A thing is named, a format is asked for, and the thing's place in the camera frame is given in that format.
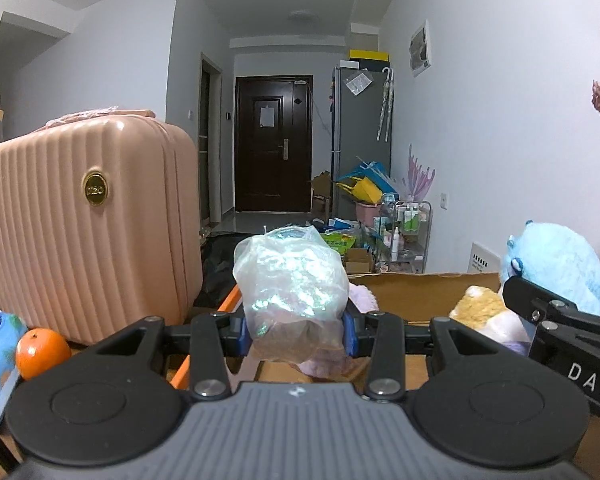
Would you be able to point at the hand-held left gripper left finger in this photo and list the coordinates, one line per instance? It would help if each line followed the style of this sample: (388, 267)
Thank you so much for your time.
(241, 337)

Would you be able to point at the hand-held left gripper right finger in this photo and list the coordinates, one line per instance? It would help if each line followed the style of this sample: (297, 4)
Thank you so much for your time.
(352, 335)

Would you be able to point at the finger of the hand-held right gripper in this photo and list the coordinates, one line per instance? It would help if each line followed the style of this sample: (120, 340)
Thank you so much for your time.
(530, 300)

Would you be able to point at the blue plush toy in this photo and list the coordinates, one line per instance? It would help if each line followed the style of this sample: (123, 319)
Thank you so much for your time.
(560, 260)

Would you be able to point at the white and yellow alpaca plush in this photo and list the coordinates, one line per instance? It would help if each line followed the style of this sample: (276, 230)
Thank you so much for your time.
(480, 305)

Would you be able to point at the iridescent plastic bag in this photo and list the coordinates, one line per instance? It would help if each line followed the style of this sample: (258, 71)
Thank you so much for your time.
(290, 280)

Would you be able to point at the red cardboard box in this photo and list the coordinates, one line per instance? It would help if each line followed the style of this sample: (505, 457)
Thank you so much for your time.
(420, 295)

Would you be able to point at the black floor bag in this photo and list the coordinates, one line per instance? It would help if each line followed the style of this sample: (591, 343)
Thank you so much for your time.
(217, 270)

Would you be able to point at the small cardboard floor box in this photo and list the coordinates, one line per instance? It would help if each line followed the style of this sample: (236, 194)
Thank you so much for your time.
(359, 260)

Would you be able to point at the green food bag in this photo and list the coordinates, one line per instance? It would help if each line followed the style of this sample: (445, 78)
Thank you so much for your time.
(340, 242)

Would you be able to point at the metal trolley with bottles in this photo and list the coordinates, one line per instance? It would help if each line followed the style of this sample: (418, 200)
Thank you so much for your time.
(407, 235)

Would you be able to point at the pink plastic bucket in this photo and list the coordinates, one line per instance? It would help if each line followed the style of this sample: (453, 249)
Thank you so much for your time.
(367, 211)

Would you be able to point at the open brown carton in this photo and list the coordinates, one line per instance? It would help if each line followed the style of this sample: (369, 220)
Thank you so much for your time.
(321, 192)

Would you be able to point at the pile of blue yellow bags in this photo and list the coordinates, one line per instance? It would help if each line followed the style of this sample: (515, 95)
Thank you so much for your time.
(365, 185)

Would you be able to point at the purple feather decoration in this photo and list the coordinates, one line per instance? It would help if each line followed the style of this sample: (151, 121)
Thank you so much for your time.
(419, 175)

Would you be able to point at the pink ribbed suitcase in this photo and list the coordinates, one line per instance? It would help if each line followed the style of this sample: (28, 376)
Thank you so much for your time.
(80, 260)

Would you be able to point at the dark wooden entrance door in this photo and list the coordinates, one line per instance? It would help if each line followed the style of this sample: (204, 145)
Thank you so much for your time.
(272, 160)

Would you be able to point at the side doorway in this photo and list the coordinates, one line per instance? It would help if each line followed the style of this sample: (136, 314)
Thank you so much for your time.
(210, 145)

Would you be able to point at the orange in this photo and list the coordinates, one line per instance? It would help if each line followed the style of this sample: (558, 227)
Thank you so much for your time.
(42, 355)

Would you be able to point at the grey refrigerator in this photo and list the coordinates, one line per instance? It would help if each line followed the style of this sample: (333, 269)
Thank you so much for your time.
(355, 130)

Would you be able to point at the hanging white umbrellas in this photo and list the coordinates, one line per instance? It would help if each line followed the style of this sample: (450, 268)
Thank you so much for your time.
(386, 105)

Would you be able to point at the plastic sleeve on refrigerator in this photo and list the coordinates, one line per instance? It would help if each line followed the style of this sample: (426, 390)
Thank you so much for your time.
(358, 82)

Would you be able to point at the yellow and black box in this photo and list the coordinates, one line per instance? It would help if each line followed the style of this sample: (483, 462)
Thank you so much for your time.
(367, 54)

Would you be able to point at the round ceiling lamp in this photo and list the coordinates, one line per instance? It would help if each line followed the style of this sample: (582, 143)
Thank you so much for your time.
(302, 16)

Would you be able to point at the white wall cover panel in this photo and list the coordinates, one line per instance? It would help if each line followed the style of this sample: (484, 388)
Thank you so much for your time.
(485, 258)

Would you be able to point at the white wall socket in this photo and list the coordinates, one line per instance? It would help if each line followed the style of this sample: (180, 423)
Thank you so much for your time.
(444, 201)

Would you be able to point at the wall electrical panel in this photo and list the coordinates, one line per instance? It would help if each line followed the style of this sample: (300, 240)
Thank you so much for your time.
(420, 49)

